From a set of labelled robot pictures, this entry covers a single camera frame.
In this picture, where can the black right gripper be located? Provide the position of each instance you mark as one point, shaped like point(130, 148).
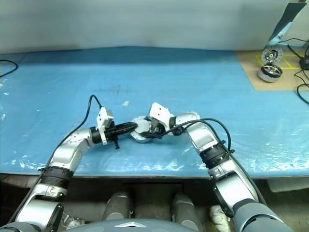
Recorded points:
point(158, 126)

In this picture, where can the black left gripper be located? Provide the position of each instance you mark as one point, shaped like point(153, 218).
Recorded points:
point(112, 134)

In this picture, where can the round hinged motor lid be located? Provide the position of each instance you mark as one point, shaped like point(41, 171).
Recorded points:
point(141, 125)

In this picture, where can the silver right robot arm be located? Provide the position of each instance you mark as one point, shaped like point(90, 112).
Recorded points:
point(205, 137)

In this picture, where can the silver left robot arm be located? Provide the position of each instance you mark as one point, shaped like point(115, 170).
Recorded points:
point(70, 149)

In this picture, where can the spare silver motor housing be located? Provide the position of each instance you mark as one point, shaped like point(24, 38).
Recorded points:
point(270, 73)

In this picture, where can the spare round motor lid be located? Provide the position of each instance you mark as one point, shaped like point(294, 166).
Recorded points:
point(272, 54)

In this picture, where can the small white scrap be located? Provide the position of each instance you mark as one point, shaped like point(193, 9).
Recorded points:
point(125, 103)

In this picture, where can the blue plastic table cover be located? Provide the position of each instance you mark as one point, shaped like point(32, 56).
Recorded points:
point(193, 77)

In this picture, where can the grey rounded robot leg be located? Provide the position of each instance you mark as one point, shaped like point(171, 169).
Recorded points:
point(119, 206)
point(185, 209)

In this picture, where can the grey robot torso with emblem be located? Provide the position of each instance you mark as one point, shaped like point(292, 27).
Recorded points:
point(135, 226)

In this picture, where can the white crumpled object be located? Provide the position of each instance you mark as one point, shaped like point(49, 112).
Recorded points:
point(219, 213)

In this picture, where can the brown cardboard sheet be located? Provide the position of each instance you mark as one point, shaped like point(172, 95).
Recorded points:
point(277, 85)

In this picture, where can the blue taped leaning stand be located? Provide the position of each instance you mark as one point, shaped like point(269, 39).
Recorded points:
point(280, 30)

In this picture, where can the black power adapter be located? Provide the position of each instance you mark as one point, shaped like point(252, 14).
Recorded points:
point(304, 59)

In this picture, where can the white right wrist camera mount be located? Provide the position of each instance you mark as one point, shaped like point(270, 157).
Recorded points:
point(161, 112)

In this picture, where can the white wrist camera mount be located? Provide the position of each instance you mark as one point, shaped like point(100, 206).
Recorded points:
point(161, 112)
point(104, 120)

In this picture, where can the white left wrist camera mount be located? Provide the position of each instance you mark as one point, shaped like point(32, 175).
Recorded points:
point(104, 120)

